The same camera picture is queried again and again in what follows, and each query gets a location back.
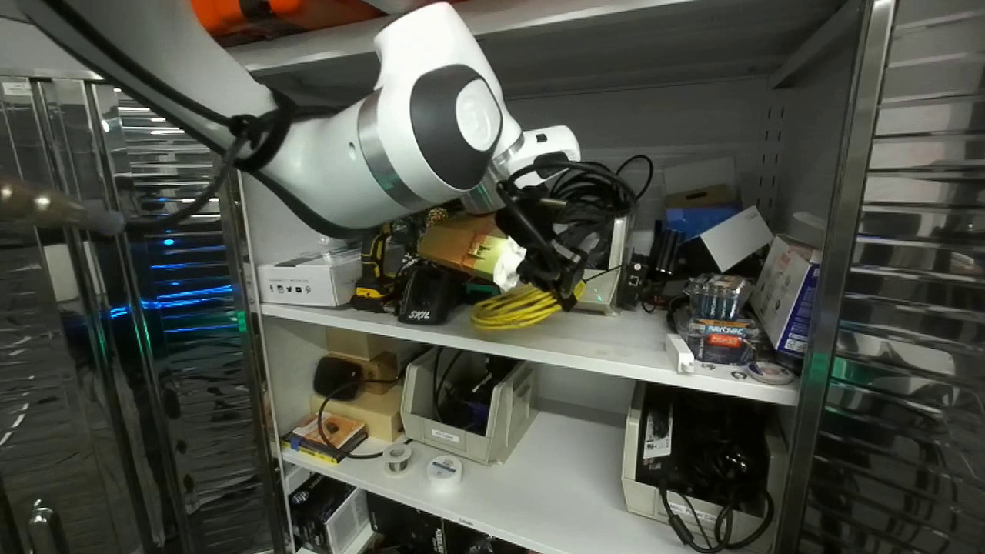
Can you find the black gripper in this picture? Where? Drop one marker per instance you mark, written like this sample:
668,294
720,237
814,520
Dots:
529,216

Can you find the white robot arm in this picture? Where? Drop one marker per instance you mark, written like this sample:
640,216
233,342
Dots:
431,126

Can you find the grey box on shelf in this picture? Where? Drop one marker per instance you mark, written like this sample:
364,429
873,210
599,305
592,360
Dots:
603,257

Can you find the beige open box left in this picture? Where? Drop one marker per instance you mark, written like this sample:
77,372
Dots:
470,404

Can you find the blue box with grey lid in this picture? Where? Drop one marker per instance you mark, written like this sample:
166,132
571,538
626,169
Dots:
712,237

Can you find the small cardboard box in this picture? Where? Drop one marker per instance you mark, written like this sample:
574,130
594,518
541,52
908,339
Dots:
377,404

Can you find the metal shelf unit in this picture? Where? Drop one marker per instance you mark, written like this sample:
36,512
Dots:
743,102

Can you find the black yellow tool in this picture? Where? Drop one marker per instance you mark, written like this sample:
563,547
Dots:
399,280

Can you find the white adapter on shelf edge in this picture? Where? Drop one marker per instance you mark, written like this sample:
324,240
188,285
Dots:
681,353

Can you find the pack of batteries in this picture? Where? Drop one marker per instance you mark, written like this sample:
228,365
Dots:
717,319

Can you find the black mouse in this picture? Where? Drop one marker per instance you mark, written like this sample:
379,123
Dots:
337,376

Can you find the white blue carton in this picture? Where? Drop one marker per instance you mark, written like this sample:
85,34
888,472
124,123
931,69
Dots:
782,294

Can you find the small solder spool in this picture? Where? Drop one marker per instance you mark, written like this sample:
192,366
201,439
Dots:
399,457

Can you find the flat orange black board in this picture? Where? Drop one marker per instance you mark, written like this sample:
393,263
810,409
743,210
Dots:
327,433

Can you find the white network switch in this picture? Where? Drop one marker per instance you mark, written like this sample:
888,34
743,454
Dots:
311,280

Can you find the beige box with black cables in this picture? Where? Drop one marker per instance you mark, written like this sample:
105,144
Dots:
706,466

